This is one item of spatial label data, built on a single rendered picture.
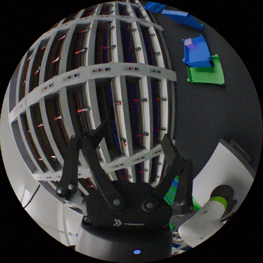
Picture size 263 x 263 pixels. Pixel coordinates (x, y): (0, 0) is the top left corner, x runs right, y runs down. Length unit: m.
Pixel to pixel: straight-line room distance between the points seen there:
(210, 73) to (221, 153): 0.53
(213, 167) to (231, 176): 0.11
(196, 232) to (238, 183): 0.23
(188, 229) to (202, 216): 0.06
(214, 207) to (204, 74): 0.74
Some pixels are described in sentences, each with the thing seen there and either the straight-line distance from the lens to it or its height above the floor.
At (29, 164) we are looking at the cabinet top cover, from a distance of 1.23.
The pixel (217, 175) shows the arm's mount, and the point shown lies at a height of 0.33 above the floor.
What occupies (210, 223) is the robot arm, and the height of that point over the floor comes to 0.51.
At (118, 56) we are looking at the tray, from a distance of 0.62.
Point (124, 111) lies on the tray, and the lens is 0.55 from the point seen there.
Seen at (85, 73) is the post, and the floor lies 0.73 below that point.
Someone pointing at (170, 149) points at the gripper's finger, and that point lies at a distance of 0.16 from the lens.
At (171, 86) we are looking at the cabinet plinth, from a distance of 0.85.
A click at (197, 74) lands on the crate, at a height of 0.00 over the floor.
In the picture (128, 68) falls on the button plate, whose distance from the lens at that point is 0.59.
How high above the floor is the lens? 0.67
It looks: 18 degrees down
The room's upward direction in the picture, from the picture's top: 104 degrees counter-clockwise
